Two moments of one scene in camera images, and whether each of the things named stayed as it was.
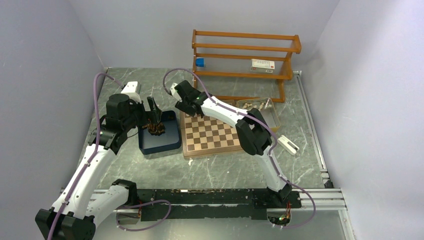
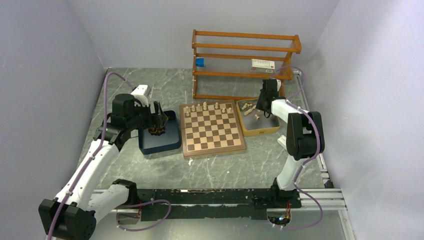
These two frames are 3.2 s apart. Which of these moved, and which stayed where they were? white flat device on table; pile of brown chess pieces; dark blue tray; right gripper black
Moved: right gripper black
Stayed: white flat device on table; pile of brown chess pieces; dark blue tray
